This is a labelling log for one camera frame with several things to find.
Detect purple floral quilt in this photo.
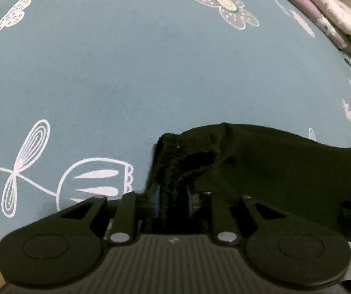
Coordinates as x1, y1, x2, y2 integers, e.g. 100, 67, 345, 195
252, 0, 351, 50

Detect black drawstring pants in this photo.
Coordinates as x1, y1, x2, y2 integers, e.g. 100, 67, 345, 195
146, 122, 351, 243

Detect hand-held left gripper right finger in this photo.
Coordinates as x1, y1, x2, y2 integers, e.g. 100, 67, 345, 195
186, 187, 282, 247

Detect blue floral bed sheet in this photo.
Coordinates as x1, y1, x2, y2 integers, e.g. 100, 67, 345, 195
0, 0, 351, 253

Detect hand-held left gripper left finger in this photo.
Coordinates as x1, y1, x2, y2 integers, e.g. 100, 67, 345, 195
60, 184, 161, 246

